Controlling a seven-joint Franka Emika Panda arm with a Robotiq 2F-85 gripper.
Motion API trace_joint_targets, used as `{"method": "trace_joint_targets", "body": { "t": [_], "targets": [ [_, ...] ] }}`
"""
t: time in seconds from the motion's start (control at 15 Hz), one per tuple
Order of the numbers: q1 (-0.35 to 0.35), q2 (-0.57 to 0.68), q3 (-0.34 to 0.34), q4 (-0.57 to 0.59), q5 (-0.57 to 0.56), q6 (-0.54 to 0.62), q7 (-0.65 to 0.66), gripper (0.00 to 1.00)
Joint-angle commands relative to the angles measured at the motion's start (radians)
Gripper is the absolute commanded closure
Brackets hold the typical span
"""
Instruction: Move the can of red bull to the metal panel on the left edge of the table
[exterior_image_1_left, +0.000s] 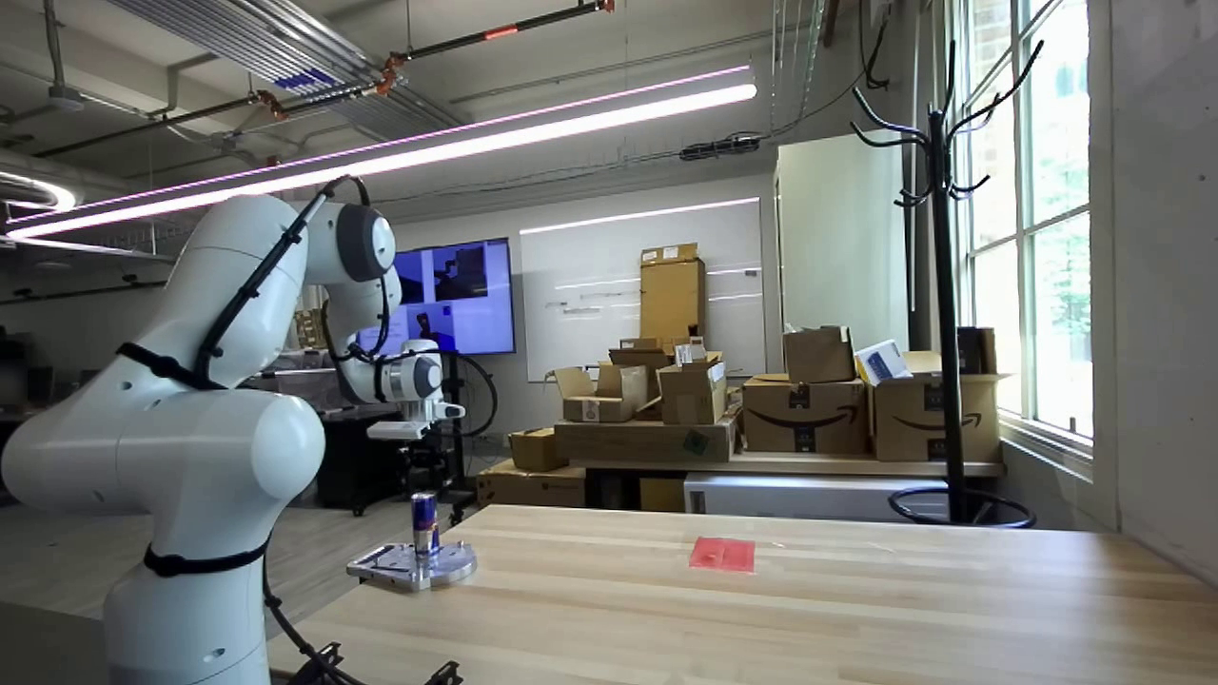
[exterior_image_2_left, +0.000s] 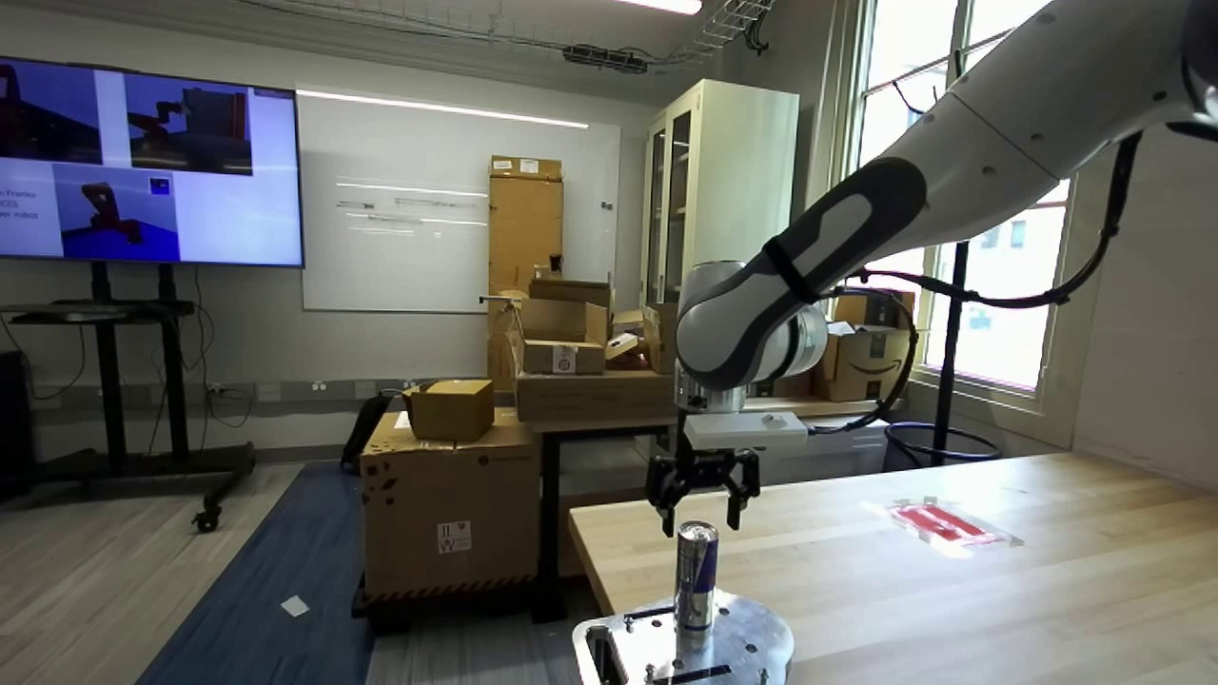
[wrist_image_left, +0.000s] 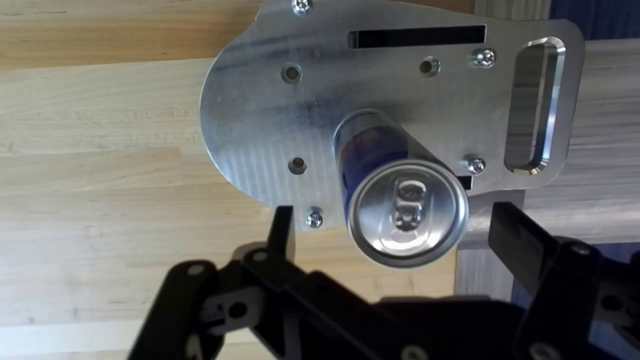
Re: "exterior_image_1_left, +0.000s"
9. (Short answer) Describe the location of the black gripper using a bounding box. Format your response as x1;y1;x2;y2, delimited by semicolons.
401;434;452;516

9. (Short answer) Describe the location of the red bull can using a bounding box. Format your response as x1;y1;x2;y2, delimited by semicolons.
409;492;446;563

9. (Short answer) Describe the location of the black tripod stand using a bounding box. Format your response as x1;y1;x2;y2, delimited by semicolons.
429;353;502;516

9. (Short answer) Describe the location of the low cardboard box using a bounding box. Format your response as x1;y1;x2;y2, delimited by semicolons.
476;457;590;510

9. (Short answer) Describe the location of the long flat cardboard box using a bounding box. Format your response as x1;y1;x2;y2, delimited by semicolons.
554;419;741;467

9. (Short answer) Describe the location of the open cardboard box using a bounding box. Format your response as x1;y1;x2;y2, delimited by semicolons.
656;358;733;430

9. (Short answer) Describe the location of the red and white flat packet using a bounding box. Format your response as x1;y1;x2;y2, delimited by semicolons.
684;534;760;576

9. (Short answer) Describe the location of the tall upright cardboard box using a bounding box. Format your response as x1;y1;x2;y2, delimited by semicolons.
636;240;712;353

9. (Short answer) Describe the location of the long ceiling light bar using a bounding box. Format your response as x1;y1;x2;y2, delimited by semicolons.
0;64;760;246

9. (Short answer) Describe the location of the wooden bench with boxes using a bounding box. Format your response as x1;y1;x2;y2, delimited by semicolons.
580;450;1008;513

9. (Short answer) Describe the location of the amazon cardboard box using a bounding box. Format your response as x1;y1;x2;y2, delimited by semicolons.
738;372;875;461
868;371;1007;464

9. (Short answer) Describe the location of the small brown cardboard box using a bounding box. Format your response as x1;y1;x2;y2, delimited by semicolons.
782;324;856;390

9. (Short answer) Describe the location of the white and blue box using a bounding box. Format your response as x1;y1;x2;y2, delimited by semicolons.
852;336;919;390

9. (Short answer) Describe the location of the black coat rack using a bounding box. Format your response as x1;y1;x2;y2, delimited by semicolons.
844;33;1052;534

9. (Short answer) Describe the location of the large paned window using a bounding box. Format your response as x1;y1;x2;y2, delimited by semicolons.
944;0;1102;450

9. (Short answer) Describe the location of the wall monitor with blue screen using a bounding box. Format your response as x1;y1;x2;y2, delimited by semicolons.
358;236;523;363

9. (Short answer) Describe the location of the white wall whiteboard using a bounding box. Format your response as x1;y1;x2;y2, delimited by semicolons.
514;193;769;385

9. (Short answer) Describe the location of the black cable on robot arm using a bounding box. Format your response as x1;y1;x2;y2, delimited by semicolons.
113;170;380;396

